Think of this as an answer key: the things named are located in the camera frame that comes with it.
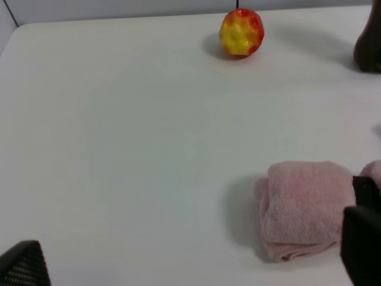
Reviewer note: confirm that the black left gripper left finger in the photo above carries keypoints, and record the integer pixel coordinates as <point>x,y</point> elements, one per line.
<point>24,264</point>

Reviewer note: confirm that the red yellow toy apple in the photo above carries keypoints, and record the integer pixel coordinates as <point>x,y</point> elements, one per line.
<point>241,33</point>

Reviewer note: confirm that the cola bottle yellow cap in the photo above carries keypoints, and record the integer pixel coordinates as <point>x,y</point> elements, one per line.
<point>367,47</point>

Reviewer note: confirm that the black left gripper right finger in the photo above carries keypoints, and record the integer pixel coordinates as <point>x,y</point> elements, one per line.
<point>360,246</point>

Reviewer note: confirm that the black band on towel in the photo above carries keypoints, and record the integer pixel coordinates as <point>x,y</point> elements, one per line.
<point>367,193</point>

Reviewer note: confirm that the rolled pink towel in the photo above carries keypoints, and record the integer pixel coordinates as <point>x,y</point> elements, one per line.
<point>300,206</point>

